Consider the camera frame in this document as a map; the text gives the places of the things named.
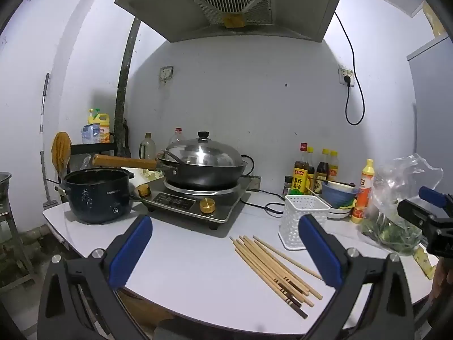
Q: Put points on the steel pot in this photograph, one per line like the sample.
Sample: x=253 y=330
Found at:
x=4 y=184

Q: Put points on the plastic bag of greens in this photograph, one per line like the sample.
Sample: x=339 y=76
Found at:
x=389 y=230

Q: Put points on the white perforated utensil basket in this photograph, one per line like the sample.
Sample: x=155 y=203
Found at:
x=293 y=219

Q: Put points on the grey range hood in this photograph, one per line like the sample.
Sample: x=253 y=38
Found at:
x=159 y=7

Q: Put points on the metal rack frame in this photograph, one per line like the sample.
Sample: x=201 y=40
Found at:
x=16 y=241

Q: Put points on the orange cloth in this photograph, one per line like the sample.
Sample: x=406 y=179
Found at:
x=61 y=148

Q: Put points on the steel induction cooker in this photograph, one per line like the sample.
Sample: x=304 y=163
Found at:
x=226 y=205

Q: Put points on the yellow detergent bottle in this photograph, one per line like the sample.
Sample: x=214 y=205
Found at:
x=103 y=127

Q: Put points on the small spice jar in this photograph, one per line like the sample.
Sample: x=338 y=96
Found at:
x=288 y=186

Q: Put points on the steel wok lid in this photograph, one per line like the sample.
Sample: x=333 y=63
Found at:
x=201 y=152

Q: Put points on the clear bottle yellow cap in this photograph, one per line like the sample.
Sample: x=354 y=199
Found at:
x=147 y=148

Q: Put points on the clear bottle red cap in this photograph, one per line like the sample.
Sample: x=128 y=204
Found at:
x=177 y=136

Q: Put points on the dark vertical pipe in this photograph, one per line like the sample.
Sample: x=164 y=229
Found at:
x=124 y=78

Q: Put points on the white wall socket with plug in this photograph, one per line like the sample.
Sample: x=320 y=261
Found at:
x=345 y=76

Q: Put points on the bundle of wooden chopsticks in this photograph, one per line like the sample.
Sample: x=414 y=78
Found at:
x=269 y=276

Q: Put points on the yellow squeeze bottle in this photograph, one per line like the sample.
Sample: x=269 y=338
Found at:
x=362 y=191

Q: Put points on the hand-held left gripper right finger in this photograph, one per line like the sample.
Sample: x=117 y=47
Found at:
x=318 y=251

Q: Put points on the yellow patterned sheet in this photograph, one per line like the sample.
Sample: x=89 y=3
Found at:
x=426 y=262

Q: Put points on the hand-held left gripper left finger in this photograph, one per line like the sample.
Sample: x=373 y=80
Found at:
x=131 y=251

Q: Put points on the dark blue electric pot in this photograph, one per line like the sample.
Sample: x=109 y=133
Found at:
x=95 y=198

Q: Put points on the yellow label sauce bottle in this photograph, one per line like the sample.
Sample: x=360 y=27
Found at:
x=301 y=180

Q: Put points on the white plate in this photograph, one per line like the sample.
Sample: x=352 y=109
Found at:
x=338 y=213

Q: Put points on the slim yellow cap bottle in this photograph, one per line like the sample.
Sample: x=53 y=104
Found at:
x=310 y=159

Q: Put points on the black metal rack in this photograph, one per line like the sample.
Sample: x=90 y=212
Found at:
x=92 y=147

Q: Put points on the old empty wall socket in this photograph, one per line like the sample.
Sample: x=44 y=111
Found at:
x=166 y=73

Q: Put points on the person's right hand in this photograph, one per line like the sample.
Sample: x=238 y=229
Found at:
x=442 y=279

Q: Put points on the napa cabbage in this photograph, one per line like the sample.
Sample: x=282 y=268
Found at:
x=153 y=174

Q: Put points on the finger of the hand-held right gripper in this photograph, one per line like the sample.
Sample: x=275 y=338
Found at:
x=412 y=210
x=431 y=194

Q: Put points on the metal spatula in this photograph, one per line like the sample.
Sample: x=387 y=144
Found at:
x=171 y=157

